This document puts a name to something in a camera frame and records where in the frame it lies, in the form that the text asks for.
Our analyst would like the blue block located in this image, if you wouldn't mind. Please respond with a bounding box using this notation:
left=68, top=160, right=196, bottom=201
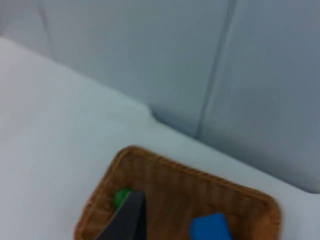
left=188, top=212, right=233, bottom=240

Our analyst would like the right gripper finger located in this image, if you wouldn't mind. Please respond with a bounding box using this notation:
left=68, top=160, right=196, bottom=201
left=94, top=190, right=147, bottom=240

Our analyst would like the green ball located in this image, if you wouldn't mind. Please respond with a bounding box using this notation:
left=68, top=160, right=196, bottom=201
left=113, top=187, right=133, bottom=209

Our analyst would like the brown wicker basket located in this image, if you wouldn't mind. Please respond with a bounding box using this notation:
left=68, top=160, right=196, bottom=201
left=73, top=144, right=283, bottom=240

